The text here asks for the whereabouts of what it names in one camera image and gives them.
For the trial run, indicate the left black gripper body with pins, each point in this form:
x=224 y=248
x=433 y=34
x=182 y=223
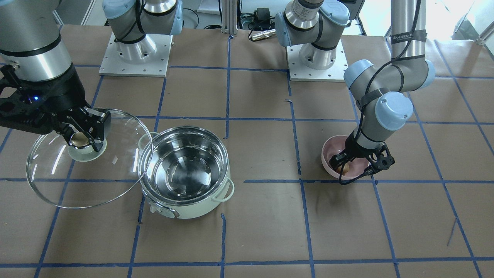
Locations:
x=359 y=148

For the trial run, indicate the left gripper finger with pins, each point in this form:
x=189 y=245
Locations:
x=379 y=159
x=339 y=159

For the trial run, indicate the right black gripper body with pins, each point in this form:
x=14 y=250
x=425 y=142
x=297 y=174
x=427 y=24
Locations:
x=63 y=92

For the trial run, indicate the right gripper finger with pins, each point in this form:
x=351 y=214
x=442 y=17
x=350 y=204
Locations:
x=96 y=129
x=64 y=125

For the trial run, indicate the brown egg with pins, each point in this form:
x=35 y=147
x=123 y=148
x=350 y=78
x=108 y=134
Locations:
x=343 y=169

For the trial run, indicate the glass pot lid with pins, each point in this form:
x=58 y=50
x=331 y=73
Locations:
x=78 y=177

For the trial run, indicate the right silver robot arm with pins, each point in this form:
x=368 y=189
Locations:
x=31 y=40

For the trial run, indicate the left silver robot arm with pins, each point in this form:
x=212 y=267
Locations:
x=317 y=25

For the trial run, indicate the pale green cooking pot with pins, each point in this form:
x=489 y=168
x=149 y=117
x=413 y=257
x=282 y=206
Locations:
x=185 y=172

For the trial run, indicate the pink plastic bowl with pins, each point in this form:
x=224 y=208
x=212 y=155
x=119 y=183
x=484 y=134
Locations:
x=335 y=145

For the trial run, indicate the aluminium frame post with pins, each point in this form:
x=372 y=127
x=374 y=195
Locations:
x=229 y=13

